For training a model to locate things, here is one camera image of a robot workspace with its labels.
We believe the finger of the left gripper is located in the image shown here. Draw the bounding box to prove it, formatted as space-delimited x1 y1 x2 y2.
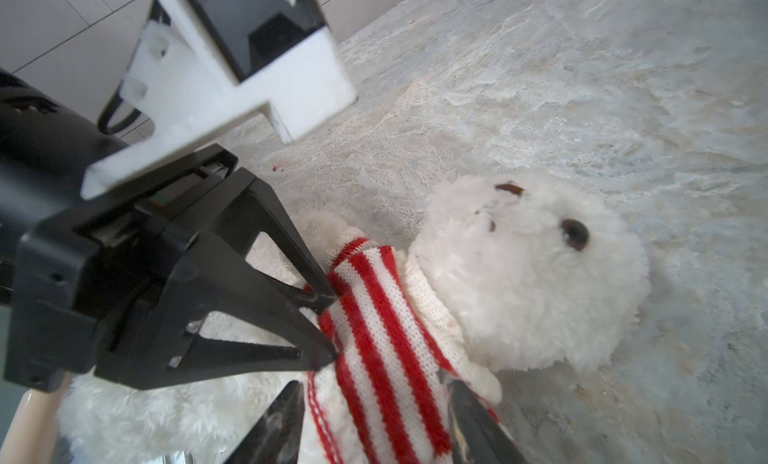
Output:
93 235 337 390
209 169 336 313

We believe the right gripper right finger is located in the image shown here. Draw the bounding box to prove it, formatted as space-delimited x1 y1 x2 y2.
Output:
443 373 527 464

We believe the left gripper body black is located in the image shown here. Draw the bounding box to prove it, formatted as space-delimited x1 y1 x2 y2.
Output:
2 145 238 392

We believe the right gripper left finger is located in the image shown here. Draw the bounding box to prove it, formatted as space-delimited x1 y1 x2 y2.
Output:
225 380 305 464

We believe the red white striped sweater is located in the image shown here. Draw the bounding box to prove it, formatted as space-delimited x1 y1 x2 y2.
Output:
298 228 502 463

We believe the white teddy bear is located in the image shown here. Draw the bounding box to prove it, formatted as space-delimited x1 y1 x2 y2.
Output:
57 172 650 463

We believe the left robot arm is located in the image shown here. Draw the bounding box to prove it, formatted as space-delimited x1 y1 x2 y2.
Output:
1 73 336 393

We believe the beige wooden handle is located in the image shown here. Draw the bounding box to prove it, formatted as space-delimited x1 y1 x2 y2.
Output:
1 373 72 464

